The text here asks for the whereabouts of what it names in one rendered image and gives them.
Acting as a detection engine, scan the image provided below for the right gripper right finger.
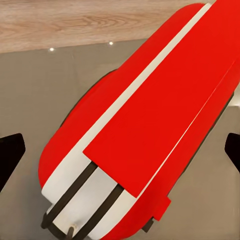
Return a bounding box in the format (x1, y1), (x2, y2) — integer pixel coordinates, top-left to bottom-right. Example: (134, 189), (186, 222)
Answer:
(224, 132), (240, 172)

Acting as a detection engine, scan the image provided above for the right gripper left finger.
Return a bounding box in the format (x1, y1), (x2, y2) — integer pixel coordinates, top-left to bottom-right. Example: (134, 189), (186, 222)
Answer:
(0, 133), (26, 192)

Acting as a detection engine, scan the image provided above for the radio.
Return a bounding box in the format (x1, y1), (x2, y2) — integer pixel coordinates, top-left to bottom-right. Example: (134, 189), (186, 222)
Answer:
(38, 0), (240, 240)

